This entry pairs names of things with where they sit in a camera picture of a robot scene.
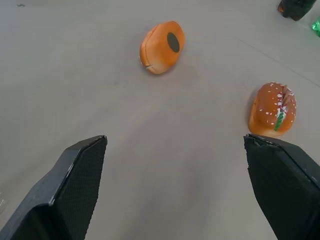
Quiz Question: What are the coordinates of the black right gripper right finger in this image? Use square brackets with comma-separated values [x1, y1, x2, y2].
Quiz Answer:
[243, 133, 320, 240]

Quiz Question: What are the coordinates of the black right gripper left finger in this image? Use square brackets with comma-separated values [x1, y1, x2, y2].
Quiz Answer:
[0, 135, 108, 240]

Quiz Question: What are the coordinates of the orange toy bun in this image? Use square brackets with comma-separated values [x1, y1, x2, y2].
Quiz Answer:
[139, 20, 186, 75]

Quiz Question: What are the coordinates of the sesame bun with filling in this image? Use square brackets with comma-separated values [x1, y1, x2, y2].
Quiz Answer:
[247, 81, 298, 137]

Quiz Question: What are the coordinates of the green shiny wrapper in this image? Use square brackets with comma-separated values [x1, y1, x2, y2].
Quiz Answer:
[311, 16, 320, 38]

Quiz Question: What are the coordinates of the black object with orange spot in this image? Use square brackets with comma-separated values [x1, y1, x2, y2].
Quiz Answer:
[276, 0, 318, 21]

